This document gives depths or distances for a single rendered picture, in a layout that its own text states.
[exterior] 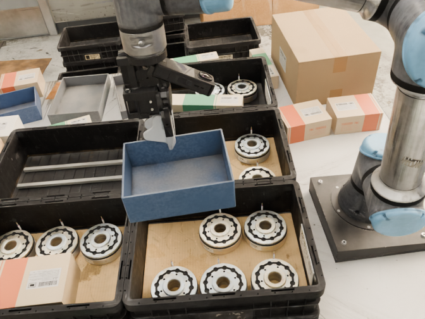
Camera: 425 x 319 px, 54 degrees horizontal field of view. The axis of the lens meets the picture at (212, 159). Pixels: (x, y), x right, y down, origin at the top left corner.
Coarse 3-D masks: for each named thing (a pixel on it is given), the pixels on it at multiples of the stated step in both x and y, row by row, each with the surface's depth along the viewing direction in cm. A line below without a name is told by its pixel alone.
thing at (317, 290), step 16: (304, 208) 95; (304, 224) 92; (128, 256) 89; (128, 272) 86; (320, 272) 83; (128, 288) 84; (288, 288) 81; (304, 288) 81; (320, 288) 81; (128, 304) 81; (144, 304) 81; (160, 304) 81; (176, 304) 81; (192, 304) 82; (208, 304) 82; (224, 304) 82
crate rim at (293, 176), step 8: (216, 112) 124; (224, 112) 124; (232, 112) 123; (240, 112) 123; (248, 112) 123; (256, 112) 123; (280, 120) 119; (144, 128) 121; (280, 128) 116; (288, 144) 111; (288, 152) 109; (288, 160) 107; (280, 176) 103; (288, 176) 103; (296, 176) 103
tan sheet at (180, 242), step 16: (160, 224) 108; (176, 224) 107; (192, 224) 107; (240, 224) 106; (288, 224) 105; (160, 240) 104; (176, 240) 104; (192, 240) 103; (288, 240) 101; (160, 256) 100; (176, 256) 100; (192, 256) 100; (208, 256) 99; (224, 256) 99; (240, 256) 99; (256, 256) 98; (272, 256) 98; (288, 256) 98; (144, 272) 98; (192, 272) 97; (304, 272) 95; (144, 288) 95; (176, 288) 94; (224, 288) 93
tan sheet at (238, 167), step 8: (232, 144) 128; (272, 144) 127; (232, 152) 126; (272, 152) 124; (232, 160) 123; (272, 160) 122; (232, 168) 120; (240, 168) 120; (272, 168) 119; (280, 168) 119
